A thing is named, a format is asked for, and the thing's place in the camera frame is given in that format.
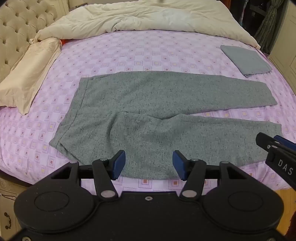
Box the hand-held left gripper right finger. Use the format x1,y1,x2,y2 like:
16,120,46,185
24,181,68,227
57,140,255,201
173,150,249,201

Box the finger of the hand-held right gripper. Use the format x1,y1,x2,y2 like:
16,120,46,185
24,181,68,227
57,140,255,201
273,135,296,152
255,132,284,153

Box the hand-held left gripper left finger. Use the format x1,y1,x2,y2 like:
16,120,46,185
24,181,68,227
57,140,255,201
50,150,126,200

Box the grey speckled pants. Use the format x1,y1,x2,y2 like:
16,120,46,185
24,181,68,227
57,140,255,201
49,71,283,181

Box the folded grey cloth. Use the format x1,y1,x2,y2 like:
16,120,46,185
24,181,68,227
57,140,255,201
220,45,273,78

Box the cream wardrobe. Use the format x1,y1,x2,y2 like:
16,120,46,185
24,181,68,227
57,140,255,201
269,21,296,81

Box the purple checked bed sheet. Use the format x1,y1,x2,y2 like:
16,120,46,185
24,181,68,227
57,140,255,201
0,29,296,193

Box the olive curtain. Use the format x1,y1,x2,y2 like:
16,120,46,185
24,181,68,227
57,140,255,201
254,0,279,49

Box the cream nightstand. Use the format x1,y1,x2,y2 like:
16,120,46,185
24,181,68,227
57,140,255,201
0,183,26,234

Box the beige satin pillow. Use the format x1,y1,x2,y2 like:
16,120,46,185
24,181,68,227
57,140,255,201
0,37,62,115

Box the cream duvet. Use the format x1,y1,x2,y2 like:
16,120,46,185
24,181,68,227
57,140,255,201
30,0,262,50

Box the beige tufted headboard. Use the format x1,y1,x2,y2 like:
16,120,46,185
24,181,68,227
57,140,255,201
0,0,70,81

